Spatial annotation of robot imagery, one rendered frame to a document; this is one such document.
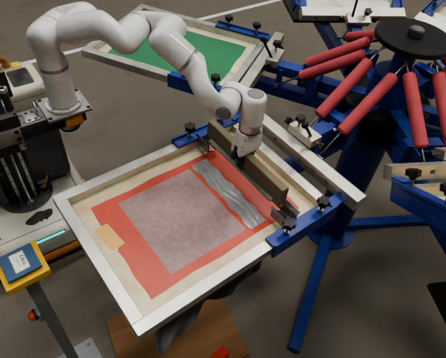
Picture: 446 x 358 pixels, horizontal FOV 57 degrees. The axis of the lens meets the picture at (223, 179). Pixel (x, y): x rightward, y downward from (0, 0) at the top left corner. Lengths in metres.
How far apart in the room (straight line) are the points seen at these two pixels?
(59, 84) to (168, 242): 0.64
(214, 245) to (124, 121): 2.09
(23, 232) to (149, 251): 1.13
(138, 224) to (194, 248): 0.21
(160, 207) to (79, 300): 1.07
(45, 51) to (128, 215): 0.58
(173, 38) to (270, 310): 1.58
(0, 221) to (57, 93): 1.09
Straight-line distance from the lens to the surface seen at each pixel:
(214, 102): 1.21
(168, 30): 1.23
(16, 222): 2.41
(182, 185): 1.51
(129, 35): 1.25
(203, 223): 1.40
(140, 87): 3.64
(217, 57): 2.20
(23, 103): 2.17
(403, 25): 1.96
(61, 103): 1.55
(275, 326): 2.30
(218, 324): 2.24
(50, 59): 1.46
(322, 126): 1.72
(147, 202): 1.46
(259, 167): 1.37
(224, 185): 1.50
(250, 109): 1.25
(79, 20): 1.33
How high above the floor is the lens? 2.08
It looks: 47 degrees down
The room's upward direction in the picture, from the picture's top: 6 degrees clockwise
